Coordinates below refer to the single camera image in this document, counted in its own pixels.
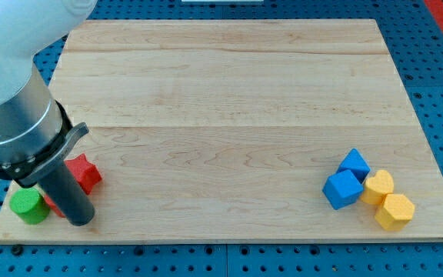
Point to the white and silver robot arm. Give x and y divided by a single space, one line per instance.
36 134

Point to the blue cube block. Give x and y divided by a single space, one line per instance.
342 189

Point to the blue diamond block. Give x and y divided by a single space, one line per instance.
356 163

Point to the light wooden board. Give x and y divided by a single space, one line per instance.
210 131

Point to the black tool mount with clamp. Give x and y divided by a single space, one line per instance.
29 171

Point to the yellow heart block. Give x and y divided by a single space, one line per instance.
377 187

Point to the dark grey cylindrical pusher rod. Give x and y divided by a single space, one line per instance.
62 188

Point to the yellow hexagon block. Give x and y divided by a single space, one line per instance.
395 212

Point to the green cylinder block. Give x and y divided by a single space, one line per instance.
30 206

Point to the red star block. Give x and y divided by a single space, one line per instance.
85 173

